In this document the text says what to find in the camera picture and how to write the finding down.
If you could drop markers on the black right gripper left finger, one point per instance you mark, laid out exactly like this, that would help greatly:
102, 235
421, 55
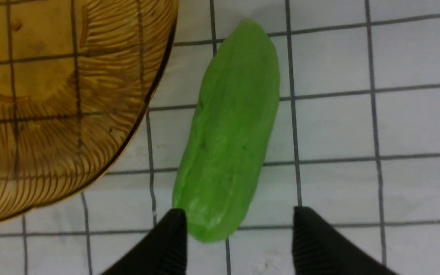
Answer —
163, 251

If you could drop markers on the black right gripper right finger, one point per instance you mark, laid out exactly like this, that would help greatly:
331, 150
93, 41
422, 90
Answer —
319, 249

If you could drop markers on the amber glass plate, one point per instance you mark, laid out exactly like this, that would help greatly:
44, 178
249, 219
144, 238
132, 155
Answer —
76, 80

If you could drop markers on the green cucumber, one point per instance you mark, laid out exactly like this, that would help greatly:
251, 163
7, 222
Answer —
230, 133

